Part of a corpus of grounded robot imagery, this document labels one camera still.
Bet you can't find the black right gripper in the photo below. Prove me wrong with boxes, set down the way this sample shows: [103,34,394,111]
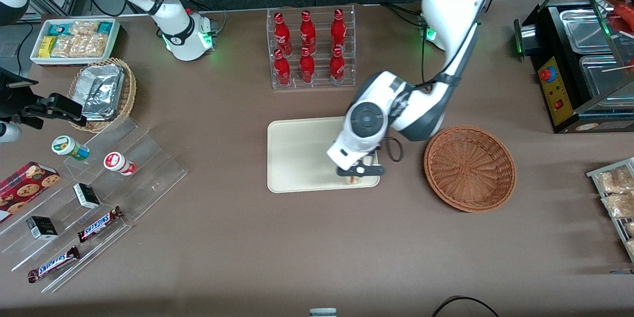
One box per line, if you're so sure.
[0,69,86,130]

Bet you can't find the cream plastic serving tray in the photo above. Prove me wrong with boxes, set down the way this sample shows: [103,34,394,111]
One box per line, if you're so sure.
[267,117,380,194]

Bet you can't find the light oval wicker basket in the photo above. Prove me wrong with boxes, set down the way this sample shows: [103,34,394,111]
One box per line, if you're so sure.
[67,57,137,133]

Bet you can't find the brown round wicker basket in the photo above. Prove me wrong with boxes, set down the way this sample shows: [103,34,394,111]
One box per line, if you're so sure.
[423,125,517,213]

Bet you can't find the tray of packaged crackers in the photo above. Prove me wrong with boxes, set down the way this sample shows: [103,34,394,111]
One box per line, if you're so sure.
[586,158,634,264]

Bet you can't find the green lid yogurt cup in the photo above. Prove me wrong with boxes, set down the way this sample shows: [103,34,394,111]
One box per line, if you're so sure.
[52,135,91,161]

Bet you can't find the yellow snack pack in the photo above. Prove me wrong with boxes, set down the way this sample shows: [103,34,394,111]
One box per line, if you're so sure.
[39,36,57,59]

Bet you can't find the clear cracker pack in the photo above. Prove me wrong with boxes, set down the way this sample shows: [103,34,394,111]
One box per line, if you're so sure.
[69,20,100,37]
[52,35,80,58]
[74,33,109,58]

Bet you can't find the red cookie box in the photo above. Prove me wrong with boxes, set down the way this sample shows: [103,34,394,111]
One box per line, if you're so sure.
[0,161,61,224]

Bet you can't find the red lid yogurt cup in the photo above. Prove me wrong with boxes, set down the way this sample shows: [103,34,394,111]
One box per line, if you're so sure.
[104,152,137,176]

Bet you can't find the white rectangular snack bin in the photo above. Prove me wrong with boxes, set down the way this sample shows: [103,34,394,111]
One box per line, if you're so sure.
[30,18,121,67]

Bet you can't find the small black box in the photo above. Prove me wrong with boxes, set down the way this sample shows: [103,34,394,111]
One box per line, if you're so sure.
[73,183,101,210]
[26,215,58,241]

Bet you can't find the clear acrylic bottle rack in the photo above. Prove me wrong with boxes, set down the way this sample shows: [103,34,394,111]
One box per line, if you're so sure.
[266,4,356,91]

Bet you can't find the red cola bottle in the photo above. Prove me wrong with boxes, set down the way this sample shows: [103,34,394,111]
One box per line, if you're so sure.
[300,10,317,54]
[330,8,347,53]
[274,49,292,87]
[274,12,293,56]
[329,47,346,85]
[299,47,316,84]

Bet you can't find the clear acrylic stepped display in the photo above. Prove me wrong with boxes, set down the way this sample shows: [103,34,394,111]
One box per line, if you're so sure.
[0,116,188,294]

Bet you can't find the snickers chocolate bar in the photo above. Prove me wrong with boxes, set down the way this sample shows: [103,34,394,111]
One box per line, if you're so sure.
[27,246,81,283]
[77,206,124,243]

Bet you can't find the black food warmer machine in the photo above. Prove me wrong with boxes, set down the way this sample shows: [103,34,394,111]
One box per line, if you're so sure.
[514,0,634,134]

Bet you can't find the steel warmer pan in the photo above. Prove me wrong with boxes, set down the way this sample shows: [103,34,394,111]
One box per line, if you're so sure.
[579,54,634,99]
[560,7,612,54]

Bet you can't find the red fried food pieces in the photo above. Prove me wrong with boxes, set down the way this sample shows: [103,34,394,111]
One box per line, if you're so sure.
[605,0,634,35]

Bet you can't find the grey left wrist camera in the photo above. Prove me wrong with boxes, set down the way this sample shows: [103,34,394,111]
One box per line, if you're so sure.
[337,163,386,178]

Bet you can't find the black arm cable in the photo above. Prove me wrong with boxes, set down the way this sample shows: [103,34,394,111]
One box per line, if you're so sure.
[383,136,405,163]

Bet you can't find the black base cable bundle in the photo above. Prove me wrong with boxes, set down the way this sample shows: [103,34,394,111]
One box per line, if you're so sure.
[380,2,427,85]

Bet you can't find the black floor cable loop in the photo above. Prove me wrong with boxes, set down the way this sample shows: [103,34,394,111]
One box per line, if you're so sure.
[431,296,501,317]

